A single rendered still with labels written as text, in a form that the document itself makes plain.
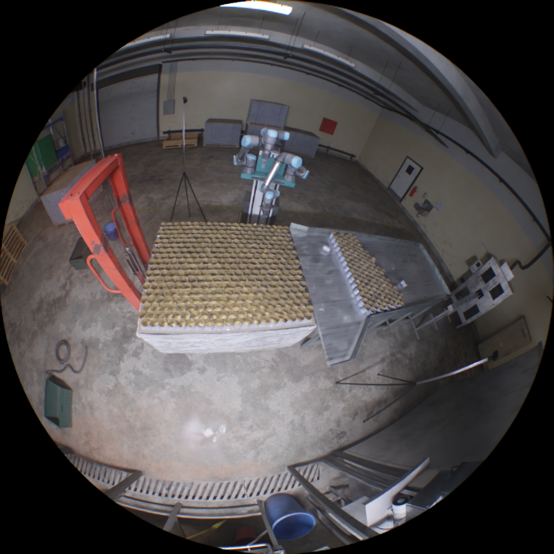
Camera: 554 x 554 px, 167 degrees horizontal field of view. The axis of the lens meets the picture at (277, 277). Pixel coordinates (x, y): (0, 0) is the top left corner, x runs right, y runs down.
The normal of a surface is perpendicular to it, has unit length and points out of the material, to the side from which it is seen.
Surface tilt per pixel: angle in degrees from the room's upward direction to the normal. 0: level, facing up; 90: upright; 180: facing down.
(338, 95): 90
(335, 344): 0
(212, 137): 88
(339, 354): 0
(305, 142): 91
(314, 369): 0
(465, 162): 90
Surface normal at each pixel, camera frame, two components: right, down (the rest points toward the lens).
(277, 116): 0.12, 0.83
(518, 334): -0.96, 0.03
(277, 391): 0.22, -0.55
